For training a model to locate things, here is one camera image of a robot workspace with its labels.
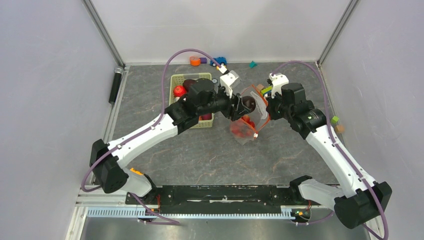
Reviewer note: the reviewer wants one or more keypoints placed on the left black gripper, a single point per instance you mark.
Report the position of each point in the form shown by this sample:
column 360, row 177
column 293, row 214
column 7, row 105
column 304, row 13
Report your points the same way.
column 238, row 110

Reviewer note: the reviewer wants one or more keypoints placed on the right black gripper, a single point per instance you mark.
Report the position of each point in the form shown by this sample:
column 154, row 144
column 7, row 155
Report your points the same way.
column 269, row 108

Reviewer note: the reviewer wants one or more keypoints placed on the dark brown mangosteen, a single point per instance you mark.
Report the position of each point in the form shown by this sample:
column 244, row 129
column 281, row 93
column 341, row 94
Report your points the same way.
column 249, row 103

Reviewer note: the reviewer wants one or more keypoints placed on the clear zip top bag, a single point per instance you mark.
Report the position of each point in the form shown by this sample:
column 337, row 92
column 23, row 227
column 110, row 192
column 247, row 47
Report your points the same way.
column 259, row 116

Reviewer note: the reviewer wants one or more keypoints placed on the red tomato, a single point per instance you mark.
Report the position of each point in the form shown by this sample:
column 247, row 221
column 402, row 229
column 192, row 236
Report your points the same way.
column 179, row 91

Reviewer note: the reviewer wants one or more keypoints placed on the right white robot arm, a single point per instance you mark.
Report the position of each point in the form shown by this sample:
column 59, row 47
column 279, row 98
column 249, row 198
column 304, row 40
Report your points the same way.
column 359, row 197

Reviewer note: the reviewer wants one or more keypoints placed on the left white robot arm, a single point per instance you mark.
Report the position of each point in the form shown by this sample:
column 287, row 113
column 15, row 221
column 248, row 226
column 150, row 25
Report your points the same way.
column 109, row 161

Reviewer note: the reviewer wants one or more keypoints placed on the green blue white brick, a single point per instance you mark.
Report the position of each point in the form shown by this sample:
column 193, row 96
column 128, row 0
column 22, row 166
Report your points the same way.
column 266, row 91

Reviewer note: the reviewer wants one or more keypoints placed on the purple sweet potato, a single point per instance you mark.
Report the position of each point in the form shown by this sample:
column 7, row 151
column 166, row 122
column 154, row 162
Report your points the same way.
column 207, row 117

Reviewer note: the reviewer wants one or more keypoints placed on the teal block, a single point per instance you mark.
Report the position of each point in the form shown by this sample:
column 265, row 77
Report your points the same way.
column 252, row 64

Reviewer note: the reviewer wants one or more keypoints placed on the blue toy car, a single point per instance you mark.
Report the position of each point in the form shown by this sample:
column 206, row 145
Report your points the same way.
column 221, row 60

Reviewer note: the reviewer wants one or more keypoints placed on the small green cube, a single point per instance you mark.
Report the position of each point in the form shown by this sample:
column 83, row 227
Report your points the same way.
column 334, row 120

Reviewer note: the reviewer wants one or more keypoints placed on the wooden cube right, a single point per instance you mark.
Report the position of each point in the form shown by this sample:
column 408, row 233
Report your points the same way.
column 339, row 129

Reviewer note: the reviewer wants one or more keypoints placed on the black microphone left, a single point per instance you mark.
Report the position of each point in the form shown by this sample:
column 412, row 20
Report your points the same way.
column 116, row 83

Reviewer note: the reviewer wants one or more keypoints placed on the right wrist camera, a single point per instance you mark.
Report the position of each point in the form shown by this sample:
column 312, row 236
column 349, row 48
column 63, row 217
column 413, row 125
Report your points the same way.
column 277, row 81

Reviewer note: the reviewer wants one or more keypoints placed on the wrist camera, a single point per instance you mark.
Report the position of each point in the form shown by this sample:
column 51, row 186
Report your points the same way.
column 277, row 81
column 229, row 80

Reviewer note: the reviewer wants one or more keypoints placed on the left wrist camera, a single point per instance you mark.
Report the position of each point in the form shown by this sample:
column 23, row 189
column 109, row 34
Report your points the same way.
column 229, row 80

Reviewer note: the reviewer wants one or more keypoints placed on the orange ring toy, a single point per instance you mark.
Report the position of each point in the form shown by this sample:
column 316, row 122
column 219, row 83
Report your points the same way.
column 195, row 61

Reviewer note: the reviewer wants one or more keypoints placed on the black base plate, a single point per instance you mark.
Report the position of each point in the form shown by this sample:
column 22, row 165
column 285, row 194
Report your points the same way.
column 223, row 199

